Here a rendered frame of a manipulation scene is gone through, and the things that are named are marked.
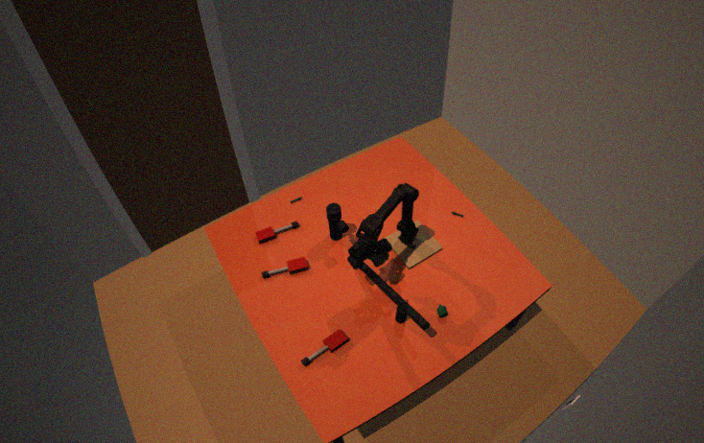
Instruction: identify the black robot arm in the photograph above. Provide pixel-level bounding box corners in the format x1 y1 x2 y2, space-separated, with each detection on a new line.
348 183 419 268

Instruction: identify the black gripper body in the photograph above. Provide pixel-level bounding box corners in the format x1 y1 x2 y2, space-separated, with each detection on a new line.
347 238 392 269

